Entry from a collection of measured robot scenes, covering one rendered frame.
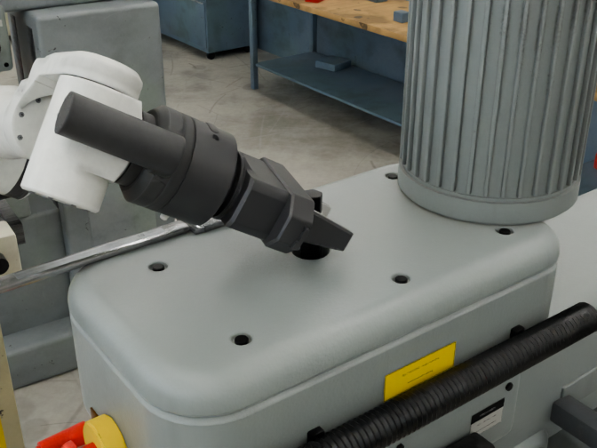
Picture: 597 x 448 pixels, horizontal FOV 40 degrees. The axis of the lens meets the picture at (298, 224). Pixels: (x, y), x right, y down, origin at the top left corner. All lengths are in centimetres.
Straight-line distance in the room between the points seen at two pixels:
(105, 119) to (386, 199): 38
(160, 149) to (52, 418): 304
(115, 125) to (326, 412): 30
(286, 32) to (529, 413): 733
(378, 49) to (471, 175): 633
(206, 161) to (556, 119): 36
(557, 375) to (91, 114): 64
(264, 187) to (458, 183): 24
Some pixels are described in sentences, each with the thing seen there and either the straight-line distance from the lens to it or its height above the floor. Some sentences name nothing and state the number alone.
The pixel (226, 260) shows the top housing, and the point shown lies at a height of 189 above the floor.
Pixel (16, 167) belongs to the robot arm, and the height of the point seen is 194.
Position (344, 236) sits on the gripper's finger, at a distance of 77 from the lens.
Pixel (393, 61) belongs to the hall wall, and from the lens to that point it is 703.
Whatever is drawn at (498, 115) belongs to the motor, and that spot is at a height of 201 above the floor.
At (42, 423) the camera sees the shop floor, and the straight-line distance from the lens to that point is 363.
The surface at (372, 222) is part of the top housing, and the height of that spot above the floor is 189.
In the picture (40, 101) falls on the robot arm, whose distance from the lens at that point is 77.
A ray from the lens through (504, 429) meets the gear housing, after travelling 98.
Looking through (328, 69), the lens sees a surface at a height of 24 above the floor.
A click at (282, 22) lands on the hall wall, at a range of 824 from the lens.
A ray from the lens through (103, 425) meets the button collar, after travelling 77.
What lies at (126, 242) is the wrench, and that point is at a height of 190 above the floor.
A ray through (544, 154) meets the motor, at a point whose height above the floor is 197.
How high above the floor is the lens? 228
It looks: 27 degrees down
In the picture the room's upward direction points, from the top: straight up
